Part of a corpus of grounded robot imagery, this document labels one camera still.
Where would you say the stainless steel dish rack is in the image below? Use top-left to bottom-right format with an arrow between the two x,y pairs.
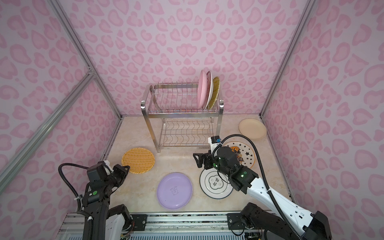
140,83 -> 225,152

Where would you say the white plate dark rim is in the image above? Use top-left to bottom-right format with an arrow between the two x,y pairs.
200,169 -> 234,200

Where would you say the purple bear plate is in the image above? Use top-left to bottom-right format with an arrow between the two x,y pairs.
157,172 -> 193,210

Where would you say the black right corrugated cable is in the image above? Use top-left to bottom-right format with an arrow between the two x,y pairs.
220,134 -> 304,240

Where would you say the cream round plate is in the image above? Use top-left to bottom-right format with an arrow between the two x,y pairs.
239,119 -> 267,140

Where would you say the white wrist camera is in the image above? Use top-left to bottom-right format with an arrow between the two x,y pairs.
99,160 -> 114,175
208,136 -> 222,153

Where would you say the white plate orange sunburst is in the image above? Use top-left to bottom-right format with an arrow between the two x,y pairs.
205,71 -> 214,110

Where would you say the green rimmed woven bamboo plate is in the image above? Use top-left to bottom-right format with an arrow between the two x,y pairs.
208,77 -> 220,110

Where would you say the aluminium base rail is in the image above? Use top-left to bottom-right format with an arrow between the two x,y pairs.
56,211 -> 301,240

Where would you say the orange rimmed star plate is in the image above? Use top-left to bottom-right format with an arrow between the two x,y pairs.
224,142 -> 257,169

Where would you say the pink bear plate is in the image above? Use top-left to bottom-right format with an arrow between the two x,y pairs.
197,70 -> 208,109

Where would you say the brown woven bamboo plate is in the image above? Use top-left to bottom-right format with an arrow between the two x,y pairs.
122,148 -> 155,174

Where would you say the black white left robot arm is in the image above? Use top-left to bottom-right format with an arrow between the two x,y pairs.
78,161 -> 134,240

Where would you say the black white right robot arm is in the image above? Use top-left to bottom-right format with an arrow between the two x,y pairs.
193,147 -> 332,240

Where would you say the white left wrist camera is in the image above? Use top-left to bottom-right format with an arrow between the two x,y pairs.
99,160 -> 114,175

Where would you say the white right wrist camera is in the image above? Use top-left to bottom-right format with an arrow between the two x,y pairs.
208,136 -> 222,153

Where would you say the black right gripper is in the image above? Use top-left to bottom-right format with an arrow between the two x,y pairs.
192,149 -> 232,178

